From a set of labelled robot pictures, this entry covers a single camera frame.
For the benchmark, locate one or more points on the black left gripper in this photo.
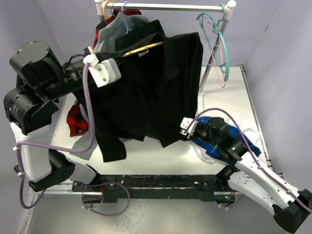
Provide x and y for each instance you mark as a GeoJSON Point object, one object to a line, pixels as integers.
{"type": "Point", "coordinates": [101, 54]}

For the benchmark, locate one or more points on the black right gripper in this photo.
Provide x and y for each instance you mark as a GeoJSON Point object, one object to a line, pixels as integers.
{"type": "Point", "coordinates": [199, 124]}

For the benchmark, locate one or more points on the yellow clothes hanger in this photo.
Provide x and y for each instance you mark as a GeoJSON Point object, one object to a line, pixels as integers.
{"type": "Point", "coordinates": [141, 49]}

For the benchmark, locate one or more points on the black polo shirt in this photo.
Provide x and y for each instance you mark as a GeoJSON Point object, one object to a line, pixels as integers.
{"type": "Point", "coordinates": [157, 89]}

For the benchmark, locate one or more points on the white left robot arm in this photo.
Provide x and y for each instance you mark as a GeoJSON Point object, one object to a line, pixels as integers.
{"type": "Point", "coordinates": [41, 81]}

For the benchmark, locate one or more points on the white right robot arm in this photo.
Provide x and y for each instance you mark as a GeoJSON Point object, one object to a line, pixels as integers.
{"type": "Point", "coordinates": [245, 173]}

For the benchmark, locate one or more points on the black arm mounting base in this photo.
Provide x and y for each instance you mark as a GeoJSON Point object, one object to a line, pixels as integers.
{"type": "Point", "coordinates": [111, 188]}

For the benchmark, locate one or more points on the white shirt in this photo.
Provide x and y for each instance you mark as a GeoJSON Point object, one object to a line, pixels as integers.
{"type": "Point", "coordinates": [239, 124]}

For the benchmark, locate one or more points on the blue plaid shirt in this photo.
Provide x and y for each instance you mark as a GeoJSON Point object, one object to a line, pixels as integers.
{"type": "Point", "coordinates": [222, 139]}

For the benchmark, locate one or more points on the grey hanging shirt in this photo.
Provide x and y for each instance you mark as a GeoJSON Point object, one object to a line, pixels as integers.
{"type": "Point", "coordinates": [112, 31]}

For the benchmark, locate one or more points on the blue clothes hanger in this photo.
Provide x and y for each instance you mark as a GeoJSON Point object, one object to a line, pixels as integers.
{"type": "Point", "coordinates": [128, 29]}

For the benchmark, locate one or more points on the black hanging shirt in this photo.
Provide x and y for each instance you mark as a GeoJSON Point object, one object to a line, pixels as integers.
{"type": "Point", "coordinates": [138, 34]}

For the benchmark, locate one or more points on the beige clothes hanger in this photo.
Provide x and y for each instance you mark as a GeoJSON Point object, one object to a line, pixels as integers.
{"type": "Point", "coordinates": [105, 15]}

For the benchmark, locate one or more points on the pink clothes hanger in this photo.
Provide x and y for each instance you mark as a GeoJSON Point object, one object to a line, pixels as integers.
{"type": "Point", "coordinates": [210, 62]}

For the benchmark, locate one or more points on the red plaid hanging shirt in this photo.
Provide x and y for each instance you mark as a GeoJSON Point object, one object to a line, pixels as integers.
{"type": "Point", "coordinates": [78, 119]}

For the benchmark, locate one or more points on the teal clothes hanger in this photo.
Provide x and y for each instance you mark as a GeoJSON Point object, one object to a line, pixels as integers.
{"type": "Point", "coordinates": [219, 51]}

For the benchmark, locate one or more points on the white metal clothes rack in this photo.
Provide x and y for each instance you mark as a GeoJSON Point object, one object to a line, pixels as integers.
{"type": "Point", "coordinates": [214, 11]}

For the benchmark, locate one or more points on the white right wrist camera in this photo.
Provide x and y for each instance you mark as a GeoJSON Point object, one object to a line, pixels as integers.
{"type": "Point", "coordinates": [187, 126]}

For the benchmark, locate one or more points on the aluminium frame rail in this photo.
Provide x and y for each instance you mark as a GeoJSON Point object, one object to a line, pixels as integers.
{"type": "Point", "coordinates": [258, 171]}

